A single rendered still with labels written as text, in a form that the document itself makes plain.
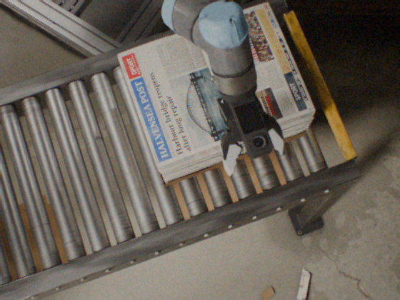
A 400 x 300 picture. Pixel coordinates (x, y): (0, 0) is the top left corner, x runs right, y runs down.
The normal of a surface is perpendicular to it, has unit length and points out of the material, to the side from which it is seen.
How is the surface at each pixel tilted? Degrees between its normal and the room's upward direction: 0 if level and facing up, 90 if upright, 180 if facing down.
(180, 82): 5
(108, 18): 0
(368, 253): 0
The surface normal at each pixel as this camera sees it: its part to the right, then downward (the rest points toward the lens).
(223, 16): -0.22, -0.69
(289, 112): -0.01, -0.24
